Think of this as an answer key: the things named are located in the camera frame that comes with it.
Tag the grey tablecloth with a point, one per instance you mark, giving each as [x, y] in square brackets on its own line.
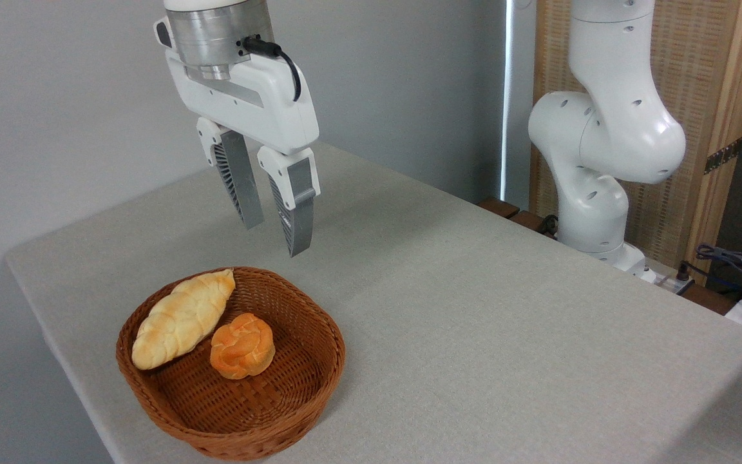
[474, 335]

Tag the round orange bread roll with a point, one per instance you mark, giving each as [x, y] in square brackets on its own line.
[242, 347]

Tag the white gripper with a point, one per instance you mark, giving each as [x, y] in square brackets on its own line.
[268, 103]

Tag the metal screen hinge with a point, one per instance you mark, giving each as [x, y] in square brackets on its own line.
[724, 156]

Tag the long braided pale bread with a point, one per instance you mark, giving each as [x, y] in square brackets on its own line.
[181, 319]

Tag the woven wooden folding screen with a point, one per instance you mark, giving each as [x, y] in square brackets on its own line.
[686, 64]

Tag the white power strip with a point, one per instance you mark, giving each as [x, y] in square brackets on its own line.
[670, 280]

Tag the brown wicker basket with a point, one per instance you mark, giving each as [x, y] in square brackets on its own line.
[261, 412]

